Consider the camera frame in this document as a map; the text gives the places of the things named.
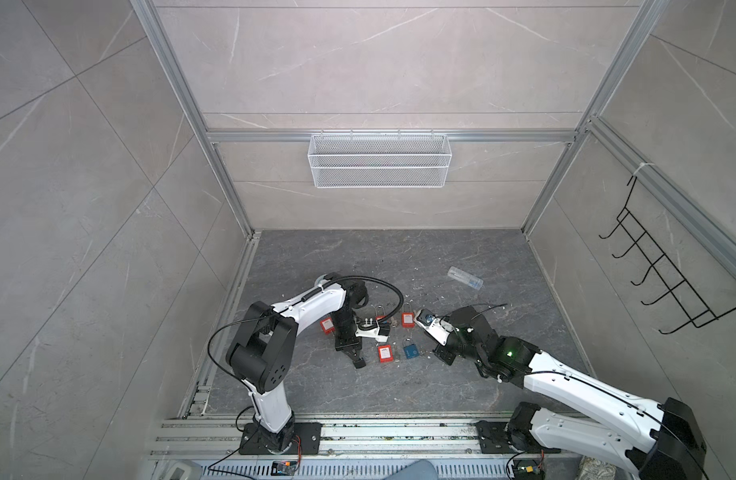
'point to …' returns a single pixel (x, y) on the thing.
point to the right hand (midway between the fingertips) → (428, 327)
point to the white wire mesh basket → (379, 161)
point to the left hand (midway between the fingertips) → (352, 347)
